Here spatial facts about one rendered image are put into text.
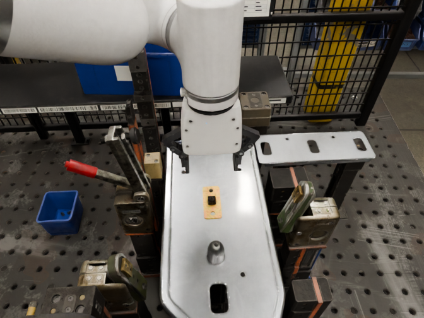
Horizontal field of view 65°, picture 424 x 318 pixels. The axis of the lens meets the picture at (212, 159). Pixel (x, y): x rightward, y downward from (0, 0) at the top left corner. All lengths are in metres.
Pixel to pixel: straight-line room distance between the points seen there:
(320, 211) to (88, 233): 0.70
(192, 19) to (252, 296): 0.46
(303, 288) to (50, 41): 0.55
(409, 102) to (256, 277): 2.52
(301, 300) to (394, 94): 2.53
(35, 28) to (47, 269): 0.85
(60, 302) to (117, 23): 0.38
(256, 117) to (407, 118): 2.07
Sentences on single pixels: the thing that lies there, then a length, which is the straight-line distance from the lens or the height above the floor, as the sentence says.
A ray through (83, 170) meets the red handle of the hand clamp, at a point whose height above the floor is 1.13.
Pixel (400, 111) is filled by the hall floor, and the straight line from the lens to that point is 2.89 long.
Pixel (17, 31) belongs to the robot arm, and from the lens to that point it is 0.30.
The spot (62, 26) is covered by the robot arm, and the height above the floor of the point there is 1.47.
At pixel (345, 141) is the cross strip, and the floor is 1.00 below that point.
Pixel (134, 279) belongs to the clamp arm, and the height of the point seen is 1.04.
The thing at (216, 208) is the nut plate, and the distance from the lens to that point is 0.71.
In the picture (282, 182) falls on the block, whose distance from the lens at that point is 0.80.
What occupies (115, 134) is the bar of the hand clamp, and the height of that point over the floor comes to 1.21.
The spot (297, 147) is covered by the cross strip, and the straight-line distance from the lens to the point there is 0.86.
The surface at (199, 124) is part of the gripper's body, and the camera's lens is 0.52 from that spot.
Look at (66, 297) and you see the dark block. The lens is 0.54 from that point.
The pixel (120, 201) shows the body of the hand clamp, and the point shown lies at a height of 1.05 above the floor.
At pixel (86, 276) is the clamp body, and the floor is 1.07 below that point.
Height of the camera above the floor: 1.59
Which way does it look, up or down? 47 degrees down
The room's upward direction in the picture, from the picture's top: straight up
